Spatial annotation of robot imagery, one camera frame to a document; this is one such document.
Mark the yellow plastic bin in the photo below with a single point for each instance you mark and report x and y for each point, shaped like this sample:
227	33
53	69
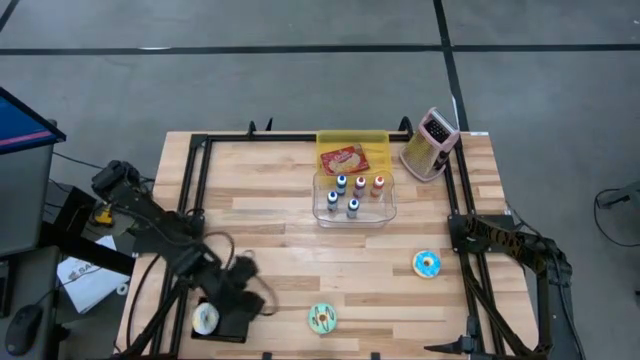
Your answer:
355	137

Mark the red food colouring bottle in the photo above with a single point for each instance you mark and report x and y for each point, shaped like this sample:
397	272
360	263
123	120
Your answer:
359	186

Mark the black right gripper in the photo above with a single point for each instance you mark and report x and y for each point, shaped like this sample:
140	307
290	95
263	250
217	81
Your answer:
472	345

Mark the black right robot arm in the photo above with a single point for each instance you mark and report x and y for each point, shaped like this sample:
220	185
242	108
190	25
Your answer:
545	300

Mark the white paper sheet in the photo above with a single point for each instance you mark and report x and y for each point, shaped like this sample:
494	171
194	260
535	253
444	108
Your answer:
87	282

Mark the orange food colouring bottle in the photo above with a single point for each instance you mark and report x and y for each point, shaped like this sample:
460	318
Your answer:
377	186

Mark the black computer mouse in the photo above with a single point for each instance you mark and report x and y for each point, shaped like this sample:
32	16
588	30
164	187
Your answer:
22	330

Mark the mint donut with chocolate drizzle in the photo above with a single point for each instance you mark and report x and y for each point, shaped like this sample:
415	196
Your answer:
316	325

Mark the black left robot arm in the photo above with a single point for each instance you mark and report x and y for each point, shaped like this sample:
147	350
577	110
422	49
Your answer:
150	210

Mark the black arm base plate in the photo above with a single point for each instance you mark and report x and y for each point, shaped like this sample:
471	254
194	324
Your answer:
462	235
155	242

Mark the white donut with blue swirls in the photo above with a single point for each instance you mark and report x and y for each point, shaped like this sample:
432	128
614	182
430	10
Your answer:
205	319

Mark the red snack packet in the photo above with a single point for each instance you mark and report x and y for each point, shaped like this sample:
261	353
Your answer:
345	160

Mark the pink metal box grater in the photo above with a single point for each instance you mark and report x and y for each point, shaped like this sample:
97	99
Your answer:
425	155

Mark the black square tray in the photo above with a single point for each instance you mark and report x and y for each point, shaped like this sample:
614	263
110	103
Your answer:
235	334

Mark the blue screen monitor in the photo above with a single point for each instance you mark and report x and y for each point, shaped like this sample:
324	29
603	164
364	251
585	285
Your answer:
20	125

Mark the blue frosted donut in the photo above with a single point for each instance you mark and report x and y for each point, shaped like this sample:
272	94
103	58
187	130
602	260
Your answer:
435	267

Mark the black metal table frame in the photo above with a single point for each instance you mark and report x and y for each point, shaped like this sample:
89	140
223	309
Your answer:
290	136

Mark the clear plastic bin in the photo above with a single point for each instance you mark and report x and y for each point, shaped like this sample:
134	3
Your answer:
380	215

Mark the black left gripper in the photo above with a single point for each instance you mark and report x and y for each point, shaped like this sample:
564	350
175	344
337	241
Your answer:
242	290

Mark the blue food colouring bottle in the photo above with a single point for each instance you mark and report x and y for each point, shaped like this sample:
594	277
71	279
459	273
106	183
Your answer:
332	201
341	185
353	208

